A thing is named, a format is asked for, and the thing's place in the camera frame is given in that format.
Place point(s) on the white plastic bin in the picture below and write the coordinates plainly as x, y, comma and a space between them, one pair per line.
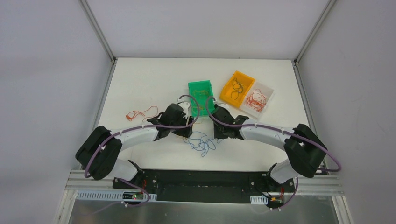
257, 100

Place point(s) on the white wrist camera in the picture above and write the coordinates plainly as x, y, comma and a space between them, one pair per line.
185, 107
218, 104

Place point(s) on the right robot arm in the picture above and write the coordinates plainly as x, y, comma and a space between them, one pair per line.
304, 150

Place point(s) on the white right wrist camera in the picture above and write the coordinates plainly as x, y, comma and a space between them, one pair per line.
218, 104

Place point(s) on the aluminium frame right rail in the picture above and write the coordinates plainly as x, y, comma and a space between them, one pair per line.
340, 202

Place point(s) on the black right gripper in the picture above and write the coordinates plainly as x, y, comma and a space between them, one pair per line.
222, 133

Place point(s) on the orange plastic bin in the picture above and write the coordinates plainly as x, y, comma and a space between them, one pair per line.
235, 90

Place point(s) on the aluminium frame left rail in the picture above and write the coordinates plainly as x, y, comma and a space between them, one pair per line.
65, 208

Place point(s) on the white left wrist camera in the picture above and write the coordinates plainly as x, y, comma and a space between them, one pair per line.
185, 107

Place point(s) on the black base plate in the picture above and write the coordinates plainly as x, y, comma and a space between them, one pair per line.
197, 186

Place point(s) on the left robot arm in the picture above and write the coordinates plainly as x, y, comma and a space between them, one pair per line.
99, 154

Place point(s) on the green plastic bin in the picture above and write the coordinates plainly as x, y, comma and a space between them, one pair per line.
201, 91

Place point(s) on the aluminium frame rail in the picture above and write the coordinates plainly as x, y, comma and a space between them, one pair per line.
340, 202
65, 208

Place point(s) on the white slotted cable duct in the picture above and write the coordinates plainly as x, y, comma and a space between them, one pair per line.
127, 196

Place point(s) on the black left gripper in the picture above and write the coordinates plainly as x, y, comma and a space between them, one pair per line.
186, 130

